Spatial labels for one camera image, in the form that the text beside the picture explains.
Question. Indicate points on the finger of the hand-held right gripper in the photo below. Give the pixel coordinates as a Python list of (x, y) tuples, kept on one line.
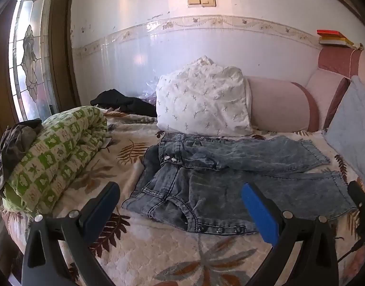
[(357, 195)]

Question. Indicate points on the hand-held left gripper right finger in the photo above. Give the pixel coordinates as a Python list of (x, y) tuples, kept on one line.
[(257, 211)]

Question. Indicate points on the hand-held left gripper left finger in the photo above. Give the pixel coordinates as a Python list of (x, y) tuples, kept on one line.
[(102, 208)]

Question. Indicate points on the blue denim pants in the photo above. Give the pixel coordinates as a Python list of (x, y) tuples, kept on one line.
[(218, 184)]

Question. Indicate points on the leaf printed bed blanket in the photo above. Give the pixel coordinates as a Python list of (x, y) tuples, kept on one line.
[(146, 244)]

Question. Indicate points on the green patterned rolled quilt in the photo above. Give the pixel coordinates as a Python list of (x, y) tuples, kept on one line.
[(57, 161)]

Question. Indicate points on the light blue cushion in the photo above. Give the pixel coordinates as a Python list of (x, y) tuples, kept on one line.
[(352, 119)]

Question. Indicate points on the pink bolster cushion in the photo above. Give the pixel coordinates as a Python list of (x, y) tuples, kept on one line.
[(277, 105)]

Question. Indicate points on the grey brown crumpled garment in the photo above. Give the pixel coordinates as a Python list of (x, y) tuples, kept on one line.
[(12, 146)]

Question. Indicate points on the black garment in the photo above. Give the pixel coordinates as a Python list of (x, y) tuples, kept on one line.
[(125, 101)]

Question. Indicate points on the pink padded headboard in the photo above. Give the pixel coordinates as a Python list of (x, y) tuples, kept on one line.
[(337, 74)]

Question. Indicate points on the white printed pillow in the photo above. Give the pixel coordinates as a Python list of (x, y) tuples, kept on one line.
[(203, 101)]

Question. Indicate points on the purple plastic bag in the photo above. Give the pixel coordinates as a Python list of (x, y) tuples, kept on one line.
[(149, 93)]

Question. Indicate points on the red book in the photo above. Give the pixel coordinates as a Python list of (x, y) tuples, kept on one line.
[(328, 32)]

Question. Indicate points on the stained glass window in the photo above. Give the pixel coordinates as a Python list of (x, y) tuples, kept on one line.
[(29, 56)]

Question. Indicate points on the brown wooden door frame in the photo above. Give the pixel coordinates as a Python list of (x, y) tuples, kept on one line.
[(61, 41)]

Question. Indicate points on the beige wall switch panel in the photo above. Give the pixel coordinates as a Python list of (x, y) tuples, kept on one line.
[(201, 1)]

